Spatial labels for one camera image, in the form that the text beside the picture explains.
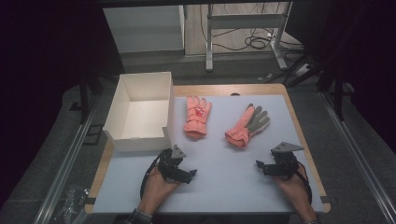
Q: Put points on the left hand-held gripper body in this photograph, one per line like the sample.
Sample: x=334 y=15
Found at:
x=170 y=165

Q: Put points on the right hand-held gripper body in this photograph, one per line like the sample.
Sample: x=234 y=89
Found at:
x=284 y=161

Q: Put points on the pink and grey glove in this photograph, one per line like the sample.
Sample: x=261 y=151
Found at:
x=246 y=126

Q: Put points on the pink glove with red label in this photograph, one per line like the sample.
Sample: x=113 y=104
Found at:
x=196 y=119

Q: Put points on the white box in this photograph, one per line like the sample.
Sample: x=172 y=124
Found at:
x=146 y=115

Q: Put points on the person's left hand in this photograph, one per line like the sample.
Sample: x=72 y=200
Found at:
x=155 y=189

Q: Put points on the person's right hand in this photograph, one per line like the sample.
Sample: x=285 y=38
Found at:
x=294 y=191

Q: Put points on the pale blue table mat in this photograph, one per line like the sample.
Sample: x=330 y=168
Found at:
x=224 y=177

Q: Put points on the black tape piece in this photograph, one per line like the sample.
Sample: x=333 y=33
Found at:
x=324 y=199
x=89 y=201

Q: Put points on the white power strip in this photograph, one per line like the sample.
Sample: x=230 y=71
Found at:
x=302 y=69

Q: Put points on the clear plastic bag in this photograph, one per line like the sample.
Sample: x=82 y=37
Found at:
x=73 y=203

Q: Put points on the black metal stand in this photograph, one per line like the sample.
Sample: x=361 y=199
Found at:
x=84 y=99

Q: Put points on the dark curtain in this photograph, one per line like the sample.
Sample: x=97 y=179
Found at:
x=43 y=62
x=361 y=62

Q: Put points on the white cabinet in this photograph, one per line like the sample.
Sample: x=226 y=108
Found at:
x=144 y=29

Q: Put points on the aluminium rail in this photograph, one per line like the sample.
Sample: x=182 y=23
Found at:
x=358 y=155
x=67 y=165

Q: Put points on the black floor bracket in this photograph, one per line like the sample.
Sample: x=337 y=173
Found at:
x=93 y=134

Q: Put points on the grey metal desk frame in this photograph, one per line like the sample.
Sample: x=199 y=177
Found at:
x=246 y=21

